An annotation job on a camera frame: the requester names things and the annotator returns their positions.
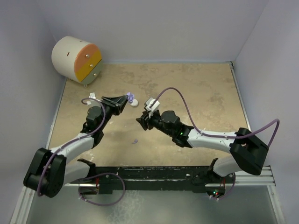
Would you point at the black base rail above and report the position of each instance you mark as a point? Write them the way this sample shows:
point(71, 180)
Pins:
point(197, 179)

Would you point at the purple earbud charging case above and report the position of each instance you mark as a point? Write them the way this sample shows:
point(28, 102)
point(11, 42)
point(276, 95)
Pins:
point(130, 97)

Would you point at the round drawer cabinet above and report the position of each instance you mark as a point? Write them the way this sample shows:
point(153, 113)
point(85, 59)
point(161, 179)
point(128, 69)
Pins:
point(76, 59)

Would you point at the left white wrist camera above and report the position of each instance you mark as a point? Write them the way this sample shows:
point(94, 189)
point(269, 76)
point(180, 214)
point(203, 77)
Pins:
point(92, 101)

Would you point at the aluminium frame rail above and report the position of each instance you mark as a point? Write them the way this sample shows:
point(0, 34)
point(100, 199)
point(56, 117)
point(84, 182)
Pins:
point(153, 143)

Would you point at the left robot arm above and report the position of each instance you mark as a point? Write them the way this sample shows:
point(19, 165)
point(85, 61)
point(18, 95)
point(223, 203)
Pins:
point(49, 169)

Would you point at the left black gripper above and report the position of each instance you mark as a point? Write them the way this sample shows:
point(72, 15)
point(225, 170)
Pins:
point(116, 103)

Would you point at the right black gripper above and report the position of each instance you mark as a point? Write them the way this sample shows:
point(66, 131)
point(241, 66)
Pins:
point(145, 121)

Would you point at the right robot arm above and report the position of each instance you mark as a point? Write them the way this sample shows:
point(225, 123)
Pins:
point(247, 151)

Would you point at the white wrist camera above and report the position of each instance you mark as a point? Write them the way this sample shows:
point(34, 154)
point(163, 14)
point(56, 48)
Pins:
point(92, 101)
point(151, 105)

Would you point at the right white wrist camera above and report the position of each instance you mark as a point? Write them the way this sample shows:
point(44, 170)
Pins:
point(151, 105)

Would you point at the white earbud charging case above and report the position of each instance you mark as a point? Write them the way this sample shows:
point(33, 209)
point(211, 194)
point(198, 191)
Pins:
point(134, 103)

